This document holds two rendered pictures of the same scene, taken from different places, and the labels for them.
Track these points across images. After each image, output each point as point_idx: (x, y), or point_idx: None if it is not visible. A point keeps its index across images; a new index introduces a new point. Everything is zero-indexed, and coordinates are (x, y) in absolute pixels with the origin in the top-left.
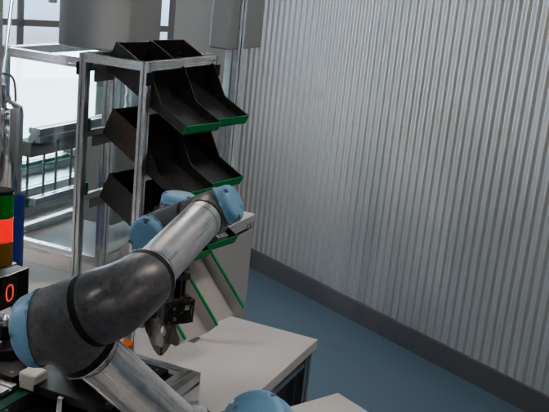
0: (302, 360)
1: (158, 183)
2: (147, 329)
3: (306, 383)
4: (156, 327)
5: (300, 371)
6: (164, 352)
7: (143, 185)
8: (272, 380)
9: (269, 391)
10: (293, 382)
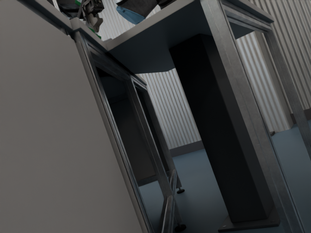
0: (145, 83)
1: (64, 3)
2: (88, 21)
3: (150, 98)
4: (91, 17)
5: (146, 93)
6: (98, 31)
7: (59, 6)
8: (140, 76)
9: (141, 79)
10: (146, 99)
